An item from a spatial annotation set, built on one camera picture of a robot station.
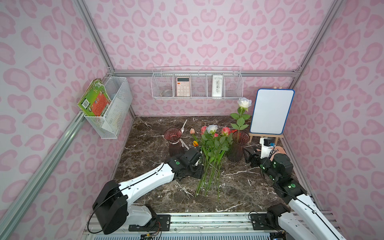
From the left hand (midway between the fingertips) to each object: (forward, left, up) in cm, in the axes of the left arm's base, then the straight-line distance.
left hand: (200, 168), depth 81 cm
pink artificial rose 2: (+32, -2, -7) cm, 33 cm away
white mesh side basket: (+13, +44, +21) cm, 50 cm away
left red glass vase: (+19, +16, +6) cm, 25 cm away
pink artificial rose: (+26, -19, -8) cm, 33 cm away
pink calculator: (+45, +10, +21) cm, 50 cm away
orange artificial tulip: (+22, +3, -9) cm, 24 cm away
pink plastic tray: (+17, -51, -9) cm, 54 cm away
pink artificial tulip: (+32, +5, -8) cm, 33 cm away
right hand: (+6, -24, +12) cm, 27 cm away
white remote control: (+45, -11, +21) cm, 51 cm away
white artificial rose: (+22, -8, -7) cm, 25 cm away
